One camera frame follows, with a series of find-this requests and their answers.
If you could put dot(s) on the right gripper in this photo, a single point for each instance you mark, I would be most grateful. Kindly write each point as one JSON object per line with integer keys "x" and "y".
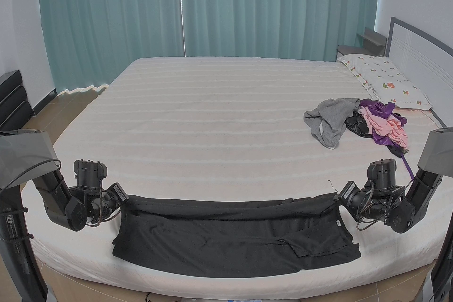
{"x": 354, "y": 203}

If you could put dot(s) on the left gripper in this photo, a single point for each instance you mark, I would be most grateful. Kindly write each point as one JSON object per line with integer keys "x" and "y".
{"x": 114, "y": 199}

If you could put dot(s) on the black T-shirt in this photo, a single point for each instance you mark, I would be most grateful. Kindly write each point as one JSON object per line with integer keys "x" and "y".
{"x": 230, "y": 233}

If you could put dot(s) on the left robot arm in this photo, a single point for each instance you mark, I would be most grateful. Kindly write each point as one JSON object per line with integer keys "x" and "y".
{"x": 53, "y": 191}

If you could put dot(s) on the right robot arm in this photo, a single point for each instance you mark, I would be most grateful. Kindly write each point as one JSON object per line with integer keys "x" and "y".
{"x": 424, "y": 183}

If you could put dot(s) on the pile of clothes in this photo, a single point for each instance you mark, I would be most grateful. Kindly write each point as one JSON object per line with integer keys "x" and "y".
{"x": 385, "y": 125}

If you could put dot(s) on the bed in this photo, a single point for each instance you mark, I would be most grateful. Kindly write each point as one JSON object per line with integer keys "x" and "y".
{"x": 212, "y": 109}

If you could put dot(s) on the grey garment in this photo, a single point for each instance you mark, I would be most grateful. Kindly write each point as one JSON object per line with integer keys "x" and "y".
{"x": 332, "y": 120}

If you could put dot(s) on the white printed pillow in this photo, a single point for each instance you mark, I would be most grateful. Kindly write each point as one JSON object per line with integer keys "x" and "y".
{"x": 385, "y": 81}

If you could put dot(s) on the black chest of drawers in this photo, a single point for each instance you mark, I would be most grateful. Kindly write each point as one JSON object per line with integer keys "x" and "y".
{"x": 12, "y": 102}

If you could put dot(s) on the grey bedside table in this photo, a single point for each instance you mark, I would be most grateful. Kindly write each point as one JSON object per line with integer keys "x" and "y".
{"x": 368, "y": 42}

